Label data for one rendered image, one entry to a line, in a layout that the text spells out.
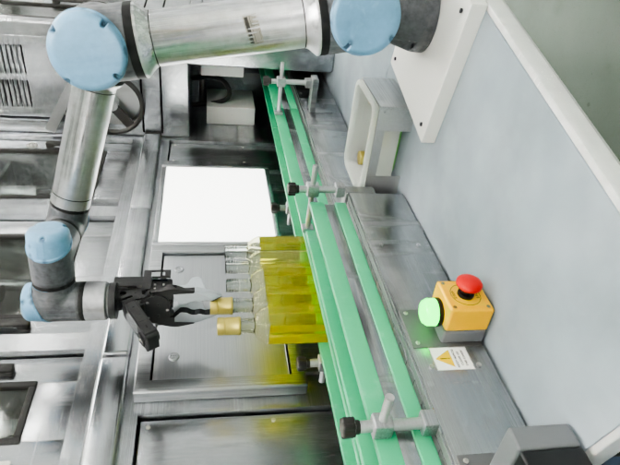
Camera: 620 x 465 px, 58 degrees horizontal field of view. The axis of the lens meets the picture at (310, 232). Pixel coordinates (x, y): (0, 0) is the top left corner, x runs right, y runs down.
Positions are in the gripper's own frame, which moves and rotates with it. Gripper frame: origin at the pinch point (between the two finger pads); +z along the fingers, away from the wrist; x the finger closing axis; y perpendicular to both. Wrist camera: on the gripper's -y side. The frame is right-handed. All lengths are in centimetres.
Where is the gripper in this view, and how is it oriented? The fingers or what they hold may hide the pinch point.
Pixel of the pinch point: (214, 305)
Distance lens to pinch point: 113.4
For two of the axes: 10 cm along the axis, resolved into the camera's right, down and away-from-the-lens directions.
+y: -1.5, -5.8, 8.0
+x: -1.1, 8.1, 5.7
